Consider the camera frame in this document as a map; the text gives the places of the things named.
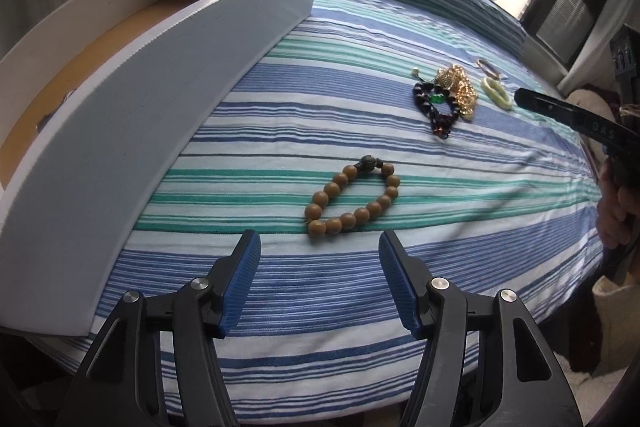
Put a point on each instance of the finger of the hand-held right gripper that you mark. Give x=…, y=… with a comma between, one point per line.
x=560, y=107

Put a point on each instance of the white cardboard box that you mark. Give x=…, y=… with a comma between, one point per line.
x=150, y=107

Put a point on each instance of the striped blue green blanket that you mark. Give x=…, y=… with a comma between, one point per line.
x=300, y=107

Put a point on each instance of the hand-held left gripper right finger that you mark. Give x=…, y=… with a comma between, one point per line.
x=396, y=279

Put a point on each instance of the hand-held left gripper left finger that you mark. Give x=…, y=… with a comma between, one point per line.
x=244, y=279

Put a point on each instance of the person's right hand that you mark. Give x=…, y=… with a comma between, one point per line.
x=612, y=217

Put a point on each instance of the small gold silver earring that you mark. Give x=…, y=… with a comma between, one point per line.
x=68, y=95

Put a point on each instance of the pale jade bangle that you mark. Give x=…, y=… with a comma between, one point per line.
x=506, y=103

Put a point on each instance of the thin gold bangle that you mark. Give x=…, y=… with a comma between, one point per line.
x=484, y=66

